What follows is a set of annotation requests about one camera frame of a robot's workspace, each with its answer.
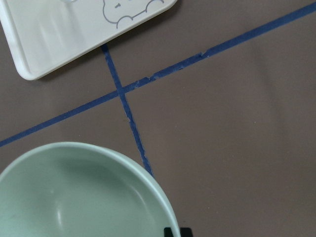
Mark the cream bear tray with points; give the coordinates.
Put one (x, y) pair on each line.
(44, 35)

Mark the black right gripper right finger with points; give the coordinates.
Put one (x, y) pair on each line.
(186, 232)

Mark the green bowl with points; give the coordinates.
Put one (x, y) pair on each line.
(71, 189)

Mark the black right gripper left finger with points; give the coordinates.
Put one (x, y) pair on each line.
(168, 232)

